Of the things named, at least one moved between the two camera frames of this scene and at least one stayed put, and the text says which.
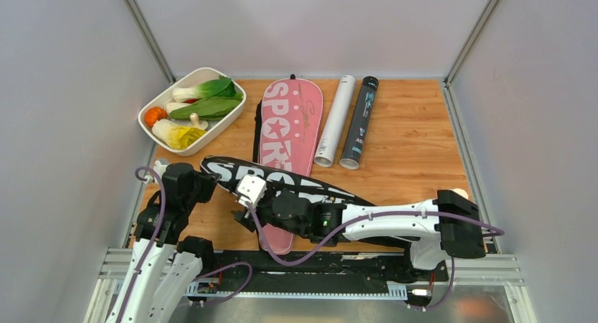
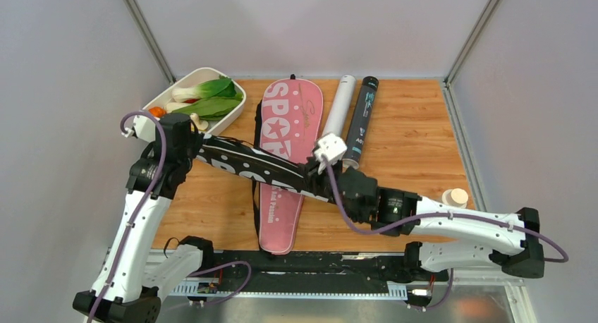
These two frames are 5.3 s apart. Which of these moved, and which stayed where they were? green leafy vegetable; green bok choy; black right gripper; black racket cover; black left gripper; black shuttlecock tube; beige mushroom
Moved: black left gripper; black racket cover; black right gripper
Stayed: black shuttlecock tube; green leafy vegetable; beige mushroom; green bok choy
